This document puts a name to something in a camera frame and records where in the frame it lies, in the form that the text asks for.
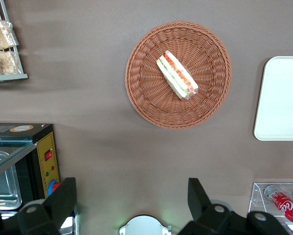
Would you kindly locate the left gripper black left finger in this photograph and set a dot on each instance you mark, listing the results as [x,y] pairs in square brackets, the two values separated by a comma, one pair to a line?
[63,195]

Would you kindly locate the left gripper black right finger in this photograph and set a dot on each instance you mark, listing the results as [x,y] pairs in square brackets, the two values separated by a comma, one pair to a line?
[198,198]

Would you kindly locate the sandwich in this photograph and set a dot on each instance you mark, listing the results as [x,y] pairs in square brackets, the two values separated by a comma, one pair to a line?
[177,73]

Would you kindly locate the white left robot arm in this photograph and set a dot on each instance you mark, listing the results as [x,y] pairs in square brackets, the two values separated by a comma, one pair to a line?
[144,226]

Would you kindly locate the round brown wicker basket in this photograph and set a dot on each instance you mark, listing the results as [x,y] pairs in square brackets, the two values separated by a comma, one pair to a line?
[149,102]

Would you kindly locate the cream plastic tray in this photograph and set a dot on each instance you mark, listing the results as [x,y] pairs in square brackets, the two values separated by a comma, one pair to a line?
[281,98]

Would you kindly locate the clear acrylic bottle rack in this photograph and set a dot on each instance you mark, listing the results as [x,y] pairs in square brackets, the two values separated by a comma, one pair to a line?
[256,198]

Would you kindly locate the metal pan in warmer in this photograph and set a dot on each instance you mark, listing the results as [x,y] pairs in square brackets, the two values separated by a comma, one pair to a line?
[4,193]

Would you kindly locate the red cola bottle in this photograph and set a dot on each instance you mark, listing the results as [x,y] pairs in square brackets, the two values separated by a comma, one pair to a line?
[283,205]

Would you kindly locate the clear bag of snacks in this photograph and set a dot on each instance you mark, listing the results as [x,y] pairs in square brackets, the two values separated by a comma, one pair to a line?
[0,34]
[4,62]

